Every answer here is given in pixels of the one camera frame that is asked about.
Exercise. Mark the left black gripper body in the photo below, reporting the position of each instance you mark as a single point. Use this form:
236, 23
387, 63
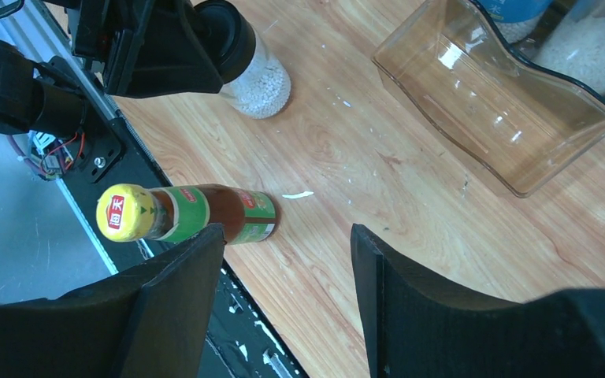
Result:
103, 33

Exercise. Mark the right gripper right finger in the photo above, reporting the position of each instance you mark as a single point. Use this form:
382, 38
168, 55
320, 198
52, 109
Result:
418, 323

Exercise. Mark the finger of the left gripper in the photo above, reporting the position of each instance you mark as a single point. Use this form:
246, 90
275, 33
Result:
156, 49

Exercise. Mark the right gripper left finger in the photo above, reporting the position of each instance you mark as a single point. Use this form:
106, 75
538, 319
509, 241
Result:
147, 321

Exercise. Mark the black lid spice bottle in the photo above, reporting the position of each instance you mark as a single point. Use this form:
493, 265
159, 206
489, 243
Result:
255, 82

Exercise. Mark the yellow cap sauce bottle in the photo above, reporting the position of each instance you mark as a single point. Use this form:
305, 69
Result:
127, 212

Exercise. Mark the clear plastic organizer bin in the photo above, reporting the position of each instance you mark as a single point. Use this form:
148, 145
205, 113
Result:
514, 124

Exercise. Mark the silver lid blue bottle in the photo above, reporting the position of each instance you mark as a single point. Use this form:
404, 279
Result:
515, 19

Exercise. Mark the silver lid glass jar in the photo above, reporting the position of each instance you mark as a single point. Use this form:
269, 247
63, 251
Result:
576, 48

